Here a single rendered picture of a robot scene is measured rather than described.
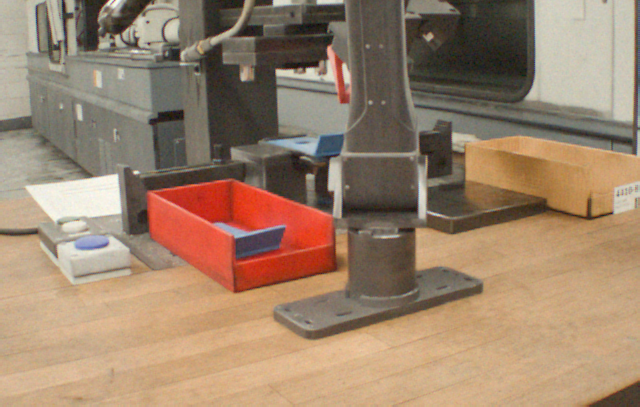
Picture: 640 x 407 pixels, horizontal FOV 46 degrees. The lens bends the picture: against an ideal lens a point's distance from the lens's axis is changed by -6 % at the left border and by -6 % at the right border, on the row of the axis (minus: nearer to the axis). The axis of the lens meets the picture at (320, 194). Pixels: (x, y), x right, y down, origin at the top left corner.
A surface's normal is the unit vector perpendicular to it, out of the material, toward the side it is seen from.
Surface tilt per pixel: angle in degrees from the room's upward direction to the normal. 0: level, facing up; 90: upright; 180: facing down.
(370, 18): 106
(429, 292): 0
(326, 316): 0
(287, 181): 90
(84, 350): 0
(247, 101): 90
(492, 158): 90
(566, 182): 90
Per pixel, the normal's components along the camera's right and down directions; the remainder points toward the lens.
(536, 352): -0.04, -0.97
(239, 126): 0.52, 0.17
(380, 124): -0.14, 0.48
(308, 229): -0.85, 0.15
